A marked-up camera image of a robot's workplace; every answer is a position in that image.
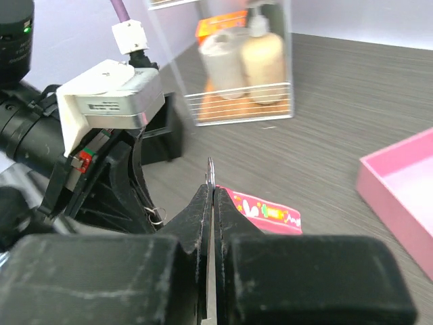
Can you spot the cream lotion bottle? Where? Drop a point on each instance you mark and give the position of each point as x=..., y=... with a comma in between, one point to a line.
x=263, y=59

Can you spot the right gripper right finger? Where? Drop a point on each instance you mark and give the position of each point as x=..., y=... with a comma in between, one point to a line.
x=303, y=279

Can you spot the silver keyring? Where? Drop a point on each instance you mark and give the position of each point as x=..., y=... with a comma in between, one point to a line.
x=156, y=216

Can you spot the orange plastic crate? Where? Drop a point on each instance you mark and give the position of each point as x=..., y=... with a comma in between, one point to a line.
x=209, y=26

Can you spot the black plastic tray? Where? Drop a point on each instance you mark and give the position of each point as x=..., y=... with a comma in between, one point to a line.
x=163, y=136

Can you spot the white toilet paper roll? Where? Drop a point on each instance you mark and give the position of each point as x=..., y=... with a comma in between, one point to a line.
x=220, y=54

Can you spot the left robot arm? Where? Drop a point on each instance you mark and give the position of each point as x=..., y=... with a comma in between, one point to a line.
x=85, y=136

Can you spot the white wire shelf rack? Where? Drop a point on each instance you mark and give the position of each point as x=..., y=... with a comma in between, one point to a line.
x=176, y=23

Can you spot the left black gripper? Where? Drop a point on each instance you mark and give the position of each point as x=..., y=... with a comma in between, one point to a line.
x=92, y=186

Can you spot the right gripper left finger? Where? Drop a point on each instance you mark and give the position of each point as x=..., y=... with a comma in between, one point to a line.
x=156, y=278

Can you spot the pink plastic box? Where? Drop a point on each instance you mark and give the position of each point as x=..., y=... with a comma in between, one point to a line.
x=396, y=183

